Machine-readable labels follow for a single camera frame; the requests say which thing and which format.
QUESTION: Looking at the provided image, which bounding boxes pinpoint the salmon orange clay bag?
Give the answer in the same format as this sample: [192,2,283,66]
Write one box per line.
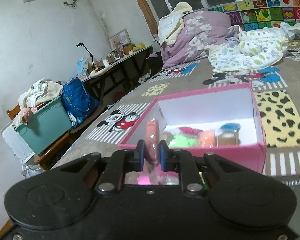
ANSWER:
[145,119,160,166]

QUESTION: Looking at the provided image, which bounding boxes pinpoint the pale green clay bag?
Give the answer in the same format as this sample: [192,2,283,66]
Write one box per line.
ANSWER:
[168,134,198,148]

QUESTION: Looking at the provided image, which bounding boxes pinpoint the pink cardboard box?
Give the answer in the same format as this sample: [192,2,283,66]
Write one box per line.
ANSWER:
[118,83,267,173]

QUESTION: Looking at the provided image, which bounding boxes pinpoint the blue fabric bag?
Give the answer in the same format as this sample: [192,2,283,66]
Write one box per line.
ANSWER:
[61,78,101,128]

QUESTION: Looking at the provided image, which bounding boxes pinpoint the wooden chair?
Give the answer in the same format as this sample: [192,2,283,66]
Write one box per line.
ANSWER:
[6,104,75,170]

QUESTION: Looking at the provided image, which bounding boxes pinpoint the teal plastic storage bin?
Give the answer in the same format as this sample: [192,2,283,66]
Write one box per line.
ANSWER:
[15,96,72,154]

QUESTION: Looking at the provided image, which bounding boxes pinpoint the dark wooden desk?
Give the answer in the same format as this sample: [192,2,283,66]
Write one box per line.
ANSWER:
[83,46,153,102]

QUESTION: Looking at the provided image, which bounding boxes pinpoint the framed picture board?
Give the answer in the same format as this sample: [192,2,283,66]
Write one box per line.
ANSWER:
[109,29,131,53]

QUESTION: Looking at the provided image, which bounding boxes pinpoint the Mickey Mouse bed sheet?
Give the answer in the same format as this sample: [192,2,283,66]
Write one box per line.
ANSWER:
[58,42,300,177]

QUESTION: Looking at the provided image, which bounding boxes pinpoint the purple floral duvet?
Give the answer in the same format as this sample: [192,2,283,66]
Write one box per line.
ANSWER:
[160,11,239,69]

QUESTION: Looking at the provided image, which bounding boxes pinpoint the cream white cloth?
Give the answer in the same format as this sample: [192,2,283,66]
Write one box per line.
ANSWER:
[158,2,193,46]

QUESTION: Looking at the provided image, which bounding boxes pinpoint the white leaf pattern blanket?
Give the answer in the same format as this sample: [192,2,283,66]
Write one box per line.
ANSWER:
[205,22,300,73]

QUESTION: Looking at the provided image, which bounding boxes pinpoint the alphabet foam mat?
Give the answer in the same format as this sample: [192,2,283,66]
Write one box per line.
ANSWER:
[208,0,300,31]

